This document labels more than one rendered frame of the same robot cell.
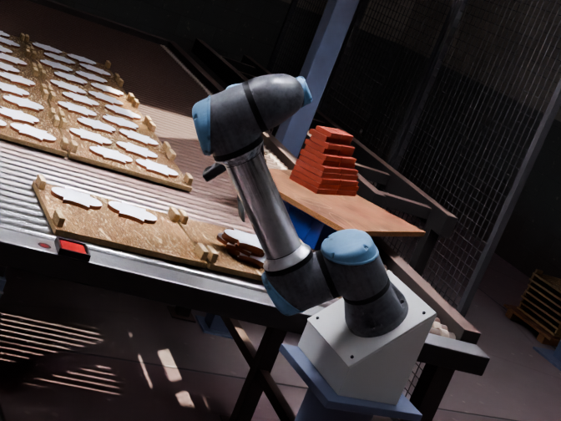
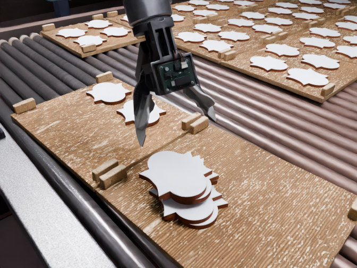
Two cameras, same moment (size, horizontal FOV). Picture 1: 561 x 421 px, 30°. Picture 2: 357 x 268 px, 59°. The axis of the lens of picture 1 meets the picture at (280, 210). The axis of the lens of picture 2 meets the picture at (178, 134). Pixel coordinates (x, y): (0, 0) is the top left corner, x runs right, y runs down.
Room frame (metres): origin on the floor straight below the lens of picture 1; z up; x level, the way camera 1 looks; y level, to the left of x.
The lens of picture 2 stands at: (2.62, -0.37, 1.39)
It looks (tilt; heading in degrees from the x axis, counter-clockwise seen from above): 35 degrees down; 72
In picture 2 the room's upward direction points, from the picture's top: straight up
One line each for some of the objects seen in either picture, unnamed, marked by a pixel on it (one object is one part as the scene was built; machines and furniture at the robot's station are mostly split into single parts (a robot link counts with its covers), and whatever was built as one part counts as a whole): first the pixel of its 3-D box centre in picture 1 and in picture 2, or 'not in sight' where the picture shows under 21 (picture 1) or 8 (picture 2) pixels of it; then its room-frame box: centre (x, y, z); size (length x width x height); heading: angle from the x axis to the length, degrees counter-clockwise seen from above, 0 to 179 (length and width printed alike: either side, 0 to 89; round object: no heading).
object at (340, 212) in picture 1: (330, 201); not in sight; (3.43, -0.14, 1.03); 0.50 x 0.50 x 0.02; 57
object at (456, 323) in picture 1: (263, 142); not in sight; (4.72, 0.19, 0.90); 4.04 x 0.06 x 0.10; 24
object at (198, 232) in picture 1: (255, 256); (228, 198); (2.85, 0.02, 0.93); 0.41 x 0.35 x 0.02; 118
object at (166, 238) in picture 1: (118, 223); (105, 119); (2.65, 0.39, 0.93); 0.41 x 0.35 x 0.02; 118
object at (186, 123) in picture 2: (174, 214); (190, 120); (2.86, 0.28, 0.95); 0.06 x 0.02 x 0.03; 28
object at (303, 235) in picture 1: (310, 215); not in sight; (3.38, -0.10, 0.97); 0.31 x 0.31 x 0.10; 57
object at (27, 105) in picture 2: (58, 218); (24, 106); (2.44, 0.50, 0.95); 0.06 x 0.02 x 0.03; 28
